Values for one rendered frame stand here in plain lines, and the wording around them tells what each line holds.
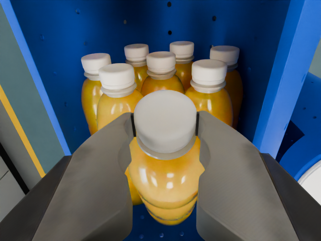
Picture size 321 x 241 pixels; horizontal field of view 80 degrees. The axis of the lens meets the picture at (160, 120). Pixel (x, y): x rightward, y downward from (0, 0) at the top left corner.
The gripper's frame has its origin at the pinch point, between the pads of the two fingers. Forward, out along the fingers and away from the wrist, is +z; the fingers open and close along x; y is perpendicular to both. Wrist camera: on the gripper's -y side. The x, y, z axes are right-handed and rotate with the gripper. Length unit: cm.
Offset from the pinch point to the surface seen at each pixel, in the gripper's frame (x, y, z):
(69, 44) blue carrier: -13.3, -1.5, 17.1
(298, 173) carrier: 28.1, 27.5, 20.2
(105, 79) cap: -6.5, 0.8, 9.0
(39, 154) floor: -125, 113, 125
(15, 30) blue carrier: -13.9, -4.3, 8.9
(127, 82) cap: -4.3, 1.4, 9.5
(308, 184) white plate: 29.8, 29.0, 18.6
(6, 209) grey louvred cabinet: -155, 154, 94
